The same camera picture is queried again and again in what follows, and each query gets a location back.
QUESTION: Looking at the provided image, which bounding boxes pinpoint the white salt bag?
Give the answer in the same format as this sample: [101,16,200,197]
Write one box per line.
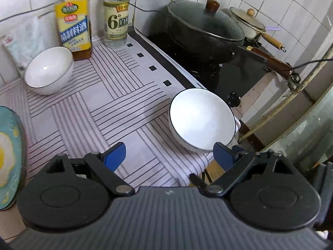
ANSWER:
[2,16,60,69]

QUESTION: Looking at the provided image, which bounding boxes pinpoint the glass wok lid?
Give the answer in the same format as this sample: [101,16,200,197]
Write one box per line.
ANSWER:
[167,0,245,42]

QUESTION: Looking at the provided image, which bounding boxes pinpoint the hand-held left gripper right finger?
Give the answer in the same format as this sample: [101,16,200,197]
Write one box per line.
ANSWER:
[199,142,299,197]

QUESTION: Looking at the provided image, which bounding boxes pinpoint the black gas stove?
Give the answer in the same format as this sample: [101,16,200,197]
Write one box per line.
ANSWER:
[146,31,276,107]

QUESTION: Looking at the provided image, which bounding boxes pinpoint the striped tablecloth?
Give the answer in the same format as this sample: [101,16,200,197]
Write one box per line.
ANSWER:
[0,29,241,188]

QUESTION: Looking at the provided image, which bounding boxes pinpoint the clear vinegar bottle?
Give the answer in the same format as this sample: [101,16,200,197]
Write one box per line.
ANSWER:
[103,0,130,49]

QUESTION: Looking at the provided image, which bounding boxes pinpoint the pale green panel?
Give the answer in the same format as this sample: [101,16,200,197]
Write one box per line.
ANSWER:
[260,83,333,172]

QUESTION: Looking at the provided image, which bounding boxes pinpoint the yellow label cooking wine bottle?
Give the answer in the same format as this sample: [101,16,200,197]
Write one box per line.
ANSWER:
[55,0,93,61]

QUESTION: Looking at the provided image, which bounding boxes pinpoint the cream pot lid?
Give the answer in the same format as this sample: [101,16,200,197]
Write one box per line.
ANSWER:
[230,7,266,33]

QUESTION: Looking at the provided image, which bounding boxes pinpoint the blue fried egg plate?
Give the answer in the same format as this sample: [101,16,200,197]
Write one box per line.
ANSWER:
[0,106,28,210]

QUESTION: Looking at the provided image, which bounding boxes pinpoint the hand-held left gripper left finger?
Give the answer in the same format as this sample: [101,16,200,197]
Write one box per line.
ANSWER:
[34,142,135,196]

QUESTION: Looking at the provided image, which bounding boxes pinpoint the cream enamel pot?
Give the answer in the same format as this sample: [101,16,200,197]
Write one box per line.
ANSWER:
[234,18,287,53]

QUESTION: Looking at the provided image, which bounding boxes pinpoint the black wok with wooden handle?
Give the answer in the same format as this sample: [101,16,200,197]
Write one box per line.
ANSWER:
[166,21,293,80]

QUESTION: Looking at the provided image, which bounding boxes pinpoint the rusty metal pipe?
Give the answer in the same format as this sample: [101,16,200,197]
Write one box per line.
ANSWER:
[238,52,333,142]

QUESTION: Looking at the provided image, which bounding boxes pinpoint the white ribbed bowl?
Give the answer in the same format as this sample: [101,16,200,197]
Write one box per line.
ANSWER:
[24,46,74,95]
[169,88,237,154]

